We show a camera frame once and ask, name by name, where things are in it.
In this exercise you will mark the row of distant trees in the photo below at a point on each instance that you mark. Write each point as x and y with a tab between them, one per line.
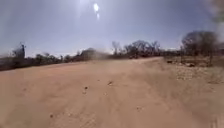
100	52

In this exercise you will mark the sandy dirt road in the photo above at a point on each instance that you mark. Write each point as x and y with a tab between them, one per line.
110	96

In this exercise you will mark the clump of bare trees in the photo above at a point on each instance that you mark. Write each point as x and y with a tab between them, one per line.
200	43

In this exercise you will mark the tree with dark crown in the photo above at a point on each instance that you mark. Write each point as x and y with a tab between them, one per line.
19	53

